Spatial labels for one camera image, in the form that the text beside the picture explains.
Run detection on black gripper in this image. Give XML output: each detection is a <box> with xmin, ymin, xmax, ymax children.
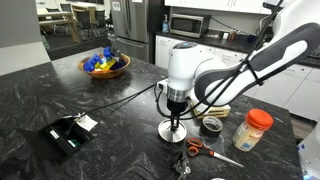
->
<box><xmin>166</xmin><ymin>98</ymin><xmax>188</xmax><ymax>132</ymax></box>

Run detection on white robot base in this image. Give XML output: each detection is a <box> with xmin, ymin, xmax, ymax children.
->
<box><xmin>295</xmin><ymin>120</ymin><xmax>320</xmax><ymax>180</ymax></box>

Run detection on cream jar orange lid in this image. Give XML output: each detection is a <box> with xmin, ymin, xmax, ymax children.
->
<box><xmin>232</xmin><ymin>108</ymin><xmax>275</xmax><ymax>153</ymax></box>

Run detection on black tape roll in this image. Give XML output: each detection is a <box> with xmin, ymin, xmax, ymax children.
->
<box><xmin>200</xmin><ymin>115</ymin><xmax>225</xmax><ymax>139</ymax></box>

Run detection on white power strip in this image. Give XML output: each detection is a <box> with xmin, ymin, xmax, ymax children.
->
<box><xmin>155</xmin><ymin>78</ymin><xmax>169</xmax><ymax>95</ymax></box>

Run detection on black metal clip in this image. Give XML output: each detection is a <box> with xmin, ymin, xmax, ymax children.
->
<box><xmin>170</xmin><ymin>151</ymin><xmax>192</xmax><ymax>180</ymax></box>

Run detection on pale wooden block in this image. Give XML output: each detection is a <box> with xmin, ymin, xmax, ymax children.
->
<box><xmin>190</xmin><ymin>99</ymin><xmax>232</xmax><ymax>120</ymax></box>

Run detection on dark toy block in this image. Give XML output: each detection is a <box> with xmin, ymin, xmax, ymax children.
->
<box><xmin>109</xmin><ymin>59</ymin><xmax>127</xmax><ymax>71</ymax></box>

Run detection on wooden bowl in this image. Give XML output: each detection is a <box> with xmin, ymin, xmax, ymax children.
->
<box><xmin>77</xmin><ymin>53</ymin><xmax>132</xmax><ymax>80</ymax></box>

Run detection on white paper tag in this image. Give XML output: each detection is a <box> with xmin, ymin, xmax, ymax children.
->
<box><xmin>75</xmin><ymin>113</ymin><xmax>99</xmax><ymax>132</ymax></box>

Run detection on yellow toy block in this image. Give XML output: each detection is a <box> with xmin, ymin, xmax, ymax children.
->
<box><xmin>94</xmin><ymin>57</ymin><xmax>117</xmax><ymax>72</ymax></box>

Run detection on blue toy block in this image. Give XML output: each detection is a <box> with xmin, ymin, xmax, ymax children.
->
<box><xmin>102</xmin><ymin>46</ymin><xmax>115</xmax><ymax>61</ymax></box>
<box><xmin>82</xmin><ymin>53</ymin><xmax>102</xmax><ymax>73</ymax></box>

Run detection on blue soap bottle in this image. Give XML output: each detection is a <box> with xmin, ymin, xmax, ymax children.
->
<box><xmin>161</xmin><ymin>13</ymin><xmax>170</xmax><ymax>34</ymax></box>

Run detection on silver microwave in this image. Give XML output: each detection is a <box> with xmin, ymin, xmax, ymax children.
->
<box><xmin>169</xmin><ymin>12</ymin><xmax>212</xmax><ymax>39</ymax></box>

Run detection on stainless steel fridge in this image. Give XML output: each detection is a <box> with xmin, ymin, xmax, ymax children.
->
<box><xmin>109</xmin><ymin>0</ymin><xmax>152</xmax><ymax>63</ymax></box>

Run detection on white upper cabinets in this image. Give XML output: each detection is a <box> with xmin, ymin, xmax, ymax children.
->
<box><xmin>163</xmin><ymin>0</ymin><xmax>272</xmax><ymax>15</ymax></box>

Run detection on black meeting chair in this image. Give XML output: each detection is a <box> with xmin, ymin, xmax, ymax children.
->
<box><xmin>72</xmin><ymin>7</ymin><xmax>98</xmax><ymax>38</ymax></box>

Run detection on long wooden table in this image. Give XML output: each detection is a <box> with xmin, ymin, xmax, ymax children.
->
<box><xmin>35</xmin><ymin>2</ymin><xmax>82</xmax><ymax>44</ymax></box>

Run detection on orange handled scissors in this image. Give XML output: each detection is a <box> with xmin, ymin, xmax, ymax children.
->
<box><xmin>185</xmin><ymin>137</ymin><xmax>245</xmax><ymax>169</ymax></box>

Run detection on black table cable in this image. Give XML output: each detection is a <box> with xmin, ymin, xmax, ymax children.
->
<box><xmin>79</xmin><ymin>81</ymin><xmax>168</xmax><ymax>116</ymax></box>

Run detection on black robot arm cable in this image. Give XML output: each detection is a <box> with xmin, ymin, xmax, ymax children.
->
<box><xmin>153</xmin><ymin>0</ymin><xmax>285</xmax><ymax>122</ymax></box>

